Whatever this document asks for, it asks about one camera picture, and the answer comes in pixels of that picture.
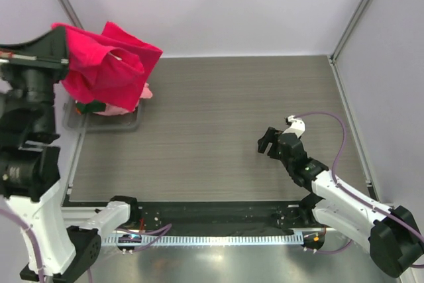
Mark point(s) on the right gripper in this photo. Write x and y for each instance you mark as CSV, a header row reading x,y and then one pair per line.
x,y
276,144

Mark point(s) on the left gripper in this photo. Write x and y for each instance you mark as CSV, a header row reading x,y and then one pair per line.
x,y
35,61

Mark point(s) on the magenta t shirt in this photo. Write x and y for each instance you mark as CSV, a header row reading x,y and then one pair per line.
x,y
111,67

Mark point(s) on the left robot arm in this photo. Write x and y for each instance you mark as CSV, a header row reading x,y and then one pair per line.
x,y
30,178

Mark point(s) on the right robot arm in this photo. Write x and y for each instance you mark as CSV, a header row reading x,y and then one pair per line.
x,y
390,236

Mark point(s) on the green white t shirt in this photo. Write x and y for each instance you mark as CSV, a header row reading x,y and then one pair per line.
x,y
92,107

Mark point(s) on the grey plastic tray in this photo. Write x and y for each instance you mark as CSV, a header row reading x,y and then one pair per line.
x,y
94,123

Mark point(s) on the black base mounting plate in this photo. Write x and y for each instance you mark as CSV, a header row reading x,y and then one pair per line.
x,y
225,218

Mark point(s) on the light pink t shirt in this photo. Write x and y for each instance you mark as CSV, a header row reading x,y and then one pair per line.
x,y
111,110

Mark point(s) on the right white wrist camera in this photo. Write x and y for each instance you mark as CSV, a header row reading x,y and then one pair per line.
x,y
295,126

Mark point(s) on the right aluminium table rail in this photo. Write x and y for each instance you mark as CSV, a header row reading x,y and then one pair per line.
x,y
367,171

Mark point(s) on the white slotted cable duct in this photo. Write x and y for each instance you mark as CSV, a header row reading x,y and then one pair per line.
x,y
127,240

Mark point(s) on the right aluminium frame post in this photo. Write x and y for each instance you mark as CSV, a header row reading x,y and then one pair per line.
x,y
352,24

